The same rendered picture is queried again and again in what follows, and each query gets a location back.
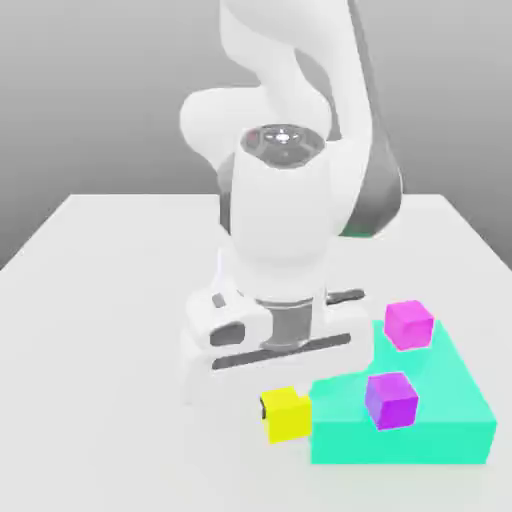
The small yellow cube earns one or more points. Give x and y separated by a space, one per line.
287 416

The small purple cube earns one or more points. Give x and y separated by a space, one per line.
394 402

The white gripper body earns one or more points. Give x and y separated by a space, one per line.
240 380

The large turquoise box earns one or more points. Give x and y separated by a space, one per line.
440 420

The small magenta cube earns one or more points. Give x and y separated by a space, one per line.
408 326

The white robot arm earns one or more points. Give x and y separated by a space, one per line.
280 208

